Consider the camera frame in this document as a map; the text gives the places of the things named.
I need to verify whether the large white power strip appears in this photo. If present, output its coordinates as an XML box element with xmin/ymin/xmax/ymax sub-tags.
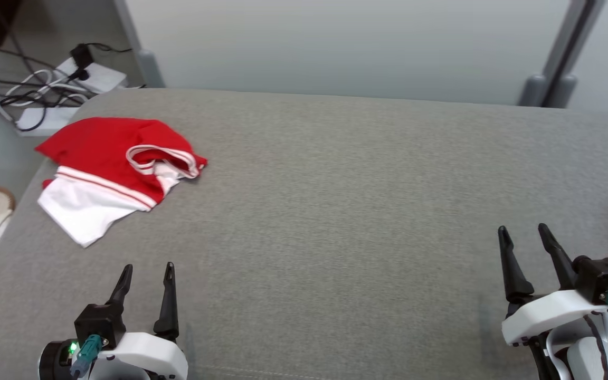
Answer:
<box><xmin>53</xmin><ymin>57</ymin><xmax>127</xmax><ymax>94</ymax></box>

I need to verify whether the light grey partition post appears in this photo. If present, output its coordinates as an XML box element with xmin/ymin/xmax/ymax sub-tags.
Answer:
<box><xmin>518</xmin><ymin>0</ymin><xmax>592</xmax><ymax>107</ymax></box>

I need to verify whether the white looped cable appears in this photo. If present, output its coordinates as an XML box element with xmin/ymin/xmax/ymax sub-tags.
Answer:
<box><xmin>0</xmin><ymin>69</ymin><xmax>88</xmax><ymax>109</ymax></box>

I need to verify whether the teal left camera connector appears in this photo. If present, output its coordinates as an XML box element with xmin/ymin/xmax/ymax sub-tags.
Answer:
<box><xmin>70</xmin><ymin>334</ymin><xmax>104</xmax><ymax>378</ymax></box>

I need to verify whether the red white basketball jersey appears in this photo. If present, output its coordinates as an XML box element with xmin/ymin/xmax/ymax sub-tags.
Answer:
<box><xmin>35</xmin><ymin>117</ymin><xmax>208</xmax><ymax>249</ymax></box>

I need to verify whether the small white power strip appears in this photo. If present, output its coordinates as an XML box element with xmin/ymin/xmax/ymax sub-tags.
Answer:
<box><xmin>16</xmin><ymin>106</ymin><xmax>80</xmax><ymax>137</ymax></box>

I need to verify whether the grey slanted partition post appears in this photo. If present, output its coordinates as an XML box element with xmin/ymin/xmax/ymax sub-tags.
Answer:
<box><xmin>113</xmin><ymin>0</ymin><xmax>166</xmax><ymax>89</ymax></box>

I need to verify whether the dark grey partition post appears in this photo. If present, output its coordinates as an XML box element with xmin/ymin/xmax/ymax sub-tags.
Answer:
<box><xmin>544</xmin><ymin>0</ymin><xmax>606</xmax><ymax>109</ymax></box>

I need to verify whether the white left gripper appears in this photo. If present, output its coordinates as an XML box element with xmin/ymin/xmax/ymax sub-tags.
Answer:
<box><xmin>90</xmin><ymin>262</ymin><xmax>189</xmax><ymax>380</ymax></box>

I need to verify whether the black power cable bundle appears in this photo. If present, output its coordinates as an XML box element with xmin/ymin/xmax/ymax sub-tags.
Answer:
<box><xmin>0</xmin><ymin>32</ymin><xmax>88</xmax><ymax>132</ymax></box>

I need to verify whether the thin black adapter cable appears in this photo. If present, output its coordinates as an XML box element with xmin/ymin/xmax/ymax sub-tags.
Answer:
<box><xmin>90</xmin><ymin>42</ymin><xmax>133</xmax><ymax>53</ymax></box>

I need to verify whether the black power adapter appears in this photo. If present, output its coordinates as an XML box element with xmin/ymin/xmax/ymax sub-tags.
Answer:
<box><xmin>70</xmin><ymin>44</ymin><xmax>94</xmax><ymax>69</ymax></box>

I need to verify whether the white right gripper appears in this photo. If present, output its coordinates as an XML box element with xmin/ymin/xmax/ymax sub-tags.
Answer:
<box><xmin>498</xmin><ymin>223</ymin><xmax>608</xmax><ymax>349</ymax></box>

